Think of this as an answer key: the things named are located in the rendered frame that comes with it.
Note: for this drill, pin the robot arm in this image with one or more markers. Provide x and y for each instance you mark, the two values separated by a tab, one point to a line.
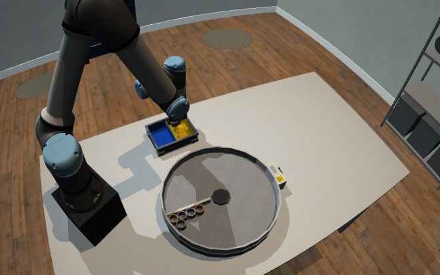
111	23

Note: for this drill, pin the grey round turntable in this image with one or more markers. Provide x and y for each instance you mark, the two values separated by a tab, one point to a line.
240	194

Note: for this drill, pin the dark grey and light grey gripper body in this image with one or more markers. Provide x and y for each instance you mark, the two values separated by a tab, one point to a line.
183	93

